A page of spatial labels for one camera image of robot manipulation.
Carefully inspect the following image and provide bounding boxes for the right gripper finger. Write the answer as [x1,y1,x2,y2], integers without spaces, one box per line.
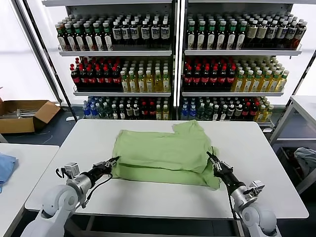
[207,151,233,171]
[206,152,219,171]

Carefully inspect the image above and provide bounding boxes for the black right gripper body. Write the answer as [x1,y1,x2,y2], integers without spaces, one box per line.
[213,167,246,193]

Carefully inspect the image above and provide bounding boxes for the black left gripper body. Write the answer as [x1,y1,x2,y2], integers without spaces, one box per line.
[87,164,110,183]

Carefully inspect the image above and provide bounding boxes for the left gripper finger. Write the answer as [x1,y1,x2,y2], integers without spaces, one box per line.
[92,156,121,168]
[104,158,119,169]

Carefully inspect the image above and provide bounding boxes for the light green t-shirt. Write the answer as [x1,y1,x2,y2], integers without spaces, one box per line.
[111,119,221,190]

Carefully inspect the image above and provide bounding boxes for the red crumpled cloth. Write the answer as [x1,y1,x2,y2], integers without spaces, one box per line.
[287,152,303,178]

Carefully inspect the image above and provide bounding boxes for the pale crumpled cloth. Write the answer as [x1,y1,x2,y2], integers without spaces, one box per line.
[293,147,316,178]

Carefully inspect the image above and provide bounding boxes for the blue folded cloth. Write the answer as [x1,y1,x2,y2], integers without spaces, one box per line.
[0,152,19,186]

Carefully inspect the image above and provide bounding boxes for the silver metal rods bundle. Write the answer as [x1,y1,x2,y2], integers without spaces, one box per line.
[13,108,40,119]

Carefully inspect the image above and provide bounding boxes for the open cardboard box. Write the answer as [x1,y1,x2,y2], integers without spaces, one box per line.
[0,99,62,135]

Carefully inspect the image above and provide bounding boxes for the grey metal shelving rack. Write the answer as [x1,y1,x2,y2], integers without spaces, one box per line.
[181,0,303,129]
[41,0,182,121]

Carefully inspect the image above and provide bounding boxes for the dark tea bottle green label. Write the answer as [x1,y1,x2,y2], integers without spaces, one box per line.
[66,23,77,52]
[103,22,114,52]
[187,21,197,50]
[236,21,247,50]
[226,21,237,50]
[84,23,95,52]
[93,22,104,52]
[216,21,227,50]
[206,21,217,50]
[197,21,207,50]
[75,23,86,52]
[57,22,67,52]

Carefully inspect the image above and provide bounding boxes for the dark drink bottle blue label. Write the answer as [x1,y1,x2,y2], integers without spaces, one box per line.
[141,21,151,50]
[285,22,298,49]
[121,21,131,50]
[130,21,140,50]
[160,21,171,50]
[276,21,287,49]
[151,21,161,50]
[113,21,123,50]
[266,21,277,49]

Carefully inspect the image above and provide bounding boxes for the dark drink bottle beige label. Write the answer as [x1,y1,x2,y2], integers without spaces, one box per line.
[256,21,268,49]
[246,21,258,49]

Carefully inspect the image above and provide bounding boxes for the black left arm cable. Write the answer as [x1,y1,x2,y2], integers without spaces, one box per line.
[55,167,114,209]

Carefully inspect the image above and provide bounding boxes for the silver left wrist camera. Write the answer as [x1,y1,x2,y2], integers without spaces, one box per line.
[63,162,81,178]

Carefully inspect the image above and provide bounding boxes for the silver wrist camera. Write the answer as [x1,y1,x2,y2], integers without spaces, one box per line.
[246,180,265,196]
[63,162,81,178]

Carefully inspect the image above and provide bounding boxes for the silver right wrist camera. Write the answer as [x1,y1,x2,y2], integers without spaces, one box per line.
[246,180,265,196]

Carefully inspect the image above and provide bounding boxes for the grey work table frame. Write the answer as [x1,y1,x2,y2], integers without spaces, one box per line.
[80,214,247,237]

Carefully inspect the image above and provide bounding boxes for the grey metal frame table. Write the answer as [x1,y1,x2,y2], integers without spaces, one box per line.
[268,95,316,196]

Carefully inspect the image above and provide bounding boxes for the grey black window post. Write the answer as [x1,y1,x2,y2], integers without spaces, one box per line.
[13,0,75,121]

